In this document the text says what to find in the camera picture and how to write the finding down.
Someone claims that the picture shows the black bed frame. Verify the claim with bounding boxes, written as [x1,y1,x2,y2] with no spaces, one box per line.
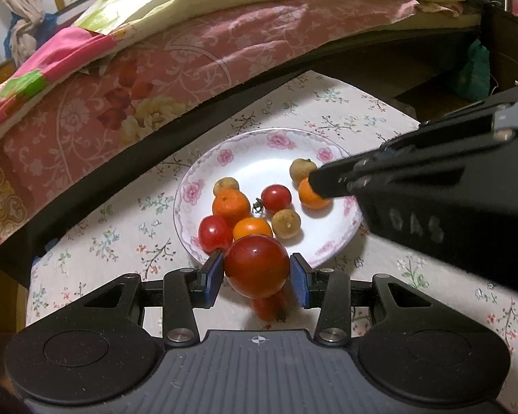
[0,21,484,289]

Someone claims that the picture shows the smooth round orange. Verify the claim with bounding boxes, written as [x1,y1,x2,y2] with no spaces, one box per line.
[233,217,274,242]

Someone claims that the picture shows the brown longan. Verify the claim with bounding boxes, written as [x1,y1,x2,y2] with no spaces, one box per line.
[271,209,302,239]
[213,177,240,197]
[289,158,319,182]

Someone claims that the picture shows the large red tomato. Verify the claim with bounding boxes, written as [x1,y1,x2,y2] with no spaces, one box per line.
[224,235,290,300]

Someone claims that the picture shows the dimpled mandarin orange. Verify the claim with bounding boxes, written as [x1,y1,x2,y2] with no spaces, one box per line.
[212,189,251,228]
[298,177,332,210]

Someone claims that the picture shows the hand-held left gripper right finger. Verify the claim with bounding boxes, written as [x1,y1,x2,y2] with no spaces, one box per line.
[289,254,456,346]

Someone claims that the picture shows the white plate with pink flowers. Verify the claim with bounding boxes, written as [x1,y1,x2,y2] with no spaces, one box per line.
[173,128,363,270]

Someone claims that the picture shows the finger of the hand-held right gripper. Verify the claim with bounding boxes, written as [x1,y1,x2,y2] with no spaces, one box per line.
[378,103,498,157]
[308,150,463,200]

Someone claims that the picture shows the beige curtain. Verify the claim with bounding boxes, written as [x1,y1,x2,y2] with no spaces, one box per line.
[0,0,46,65]

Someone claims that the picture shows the dark wooden dresser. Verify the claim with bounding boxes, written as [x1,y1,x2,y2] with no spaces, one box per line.
[479,0,518,96]

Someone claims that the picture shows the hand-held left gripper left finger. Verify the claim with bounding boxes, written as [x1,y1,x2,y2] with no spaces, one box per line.
[58,250,225,346]

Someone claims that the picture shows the green bag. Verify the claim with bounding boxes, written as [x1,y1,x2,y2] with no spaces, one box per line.
[455,39,490,102]

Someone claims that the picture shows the floral tablecloth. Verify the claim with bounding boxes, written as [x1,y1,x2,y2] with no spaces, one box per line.
[26,70,518,397]

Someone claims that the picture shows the pink floral bedsheet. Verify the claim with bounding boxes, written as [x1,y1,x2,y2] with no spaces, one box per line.
[0,0,428,264]

